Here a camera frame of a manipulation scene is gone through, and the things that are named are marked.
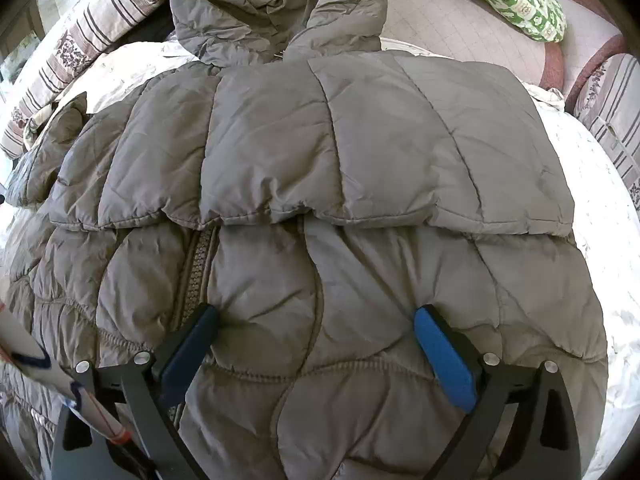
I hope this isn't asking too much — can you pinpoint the striped floral pillow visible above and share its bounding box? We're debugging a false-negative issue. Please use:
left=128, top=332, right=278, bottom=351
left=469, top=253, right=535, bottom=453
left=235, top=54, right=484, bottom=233
left=572, top=52, right=640, bottom=203
left=0, top=0, right=187, bottom=161

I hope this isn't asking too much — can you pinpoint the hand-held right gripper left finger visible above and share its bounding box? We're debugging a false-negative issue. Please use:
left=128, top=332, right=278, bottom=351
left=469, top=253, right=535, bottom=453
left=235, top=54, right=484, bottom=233
left=52, top=304, right=221, bottom=480

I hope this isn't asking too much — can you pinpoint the white floral bed sheet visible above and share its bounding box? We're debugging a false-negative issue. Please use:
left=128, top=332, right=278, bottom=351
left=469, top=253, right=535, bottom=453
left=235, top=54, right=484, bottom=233
left=0, top=40, right=640, bottom=480

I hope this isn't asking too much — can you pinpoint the grey puffer jacket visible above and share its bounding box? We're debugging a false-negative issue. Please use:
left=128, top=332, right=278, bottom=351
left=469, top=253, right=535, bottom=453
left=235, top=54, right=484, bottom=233
left=0, top=0, right=610, bottom=480

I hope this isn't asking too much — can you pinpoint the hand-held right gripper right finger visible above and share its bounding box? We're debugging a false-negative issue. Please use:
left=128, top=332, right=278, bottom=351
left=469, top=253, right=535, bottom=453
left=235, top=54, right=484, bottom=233
left=412, top=304, right=583, bottom=480

